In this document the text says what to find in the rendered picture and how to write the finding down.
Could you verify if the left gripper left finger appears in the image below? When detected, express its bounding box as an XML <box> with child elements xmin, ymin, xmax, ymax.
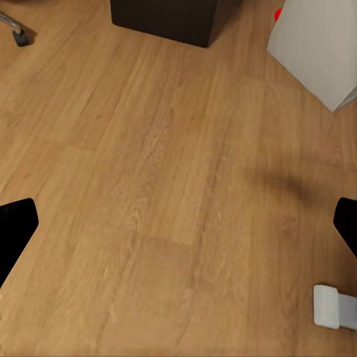
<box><xmin>0</xmin><ymin>199</ymin><xmax>39</xmax><ymax>287</ymax></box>

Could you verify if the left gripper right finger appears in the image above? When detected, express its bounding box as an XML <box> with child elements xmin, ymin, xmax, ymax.
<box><xmin>333</xmin><ymin>197</ymin><xmax>357</xmax><ymax>258</ymax></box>

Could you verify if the swivel chair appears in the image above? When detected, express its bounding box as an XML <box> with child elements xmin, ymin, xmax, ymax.
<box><xmin>0</xmin><ymin>13</ymin><xmax>29</xmax><ymax>46</ymax></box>

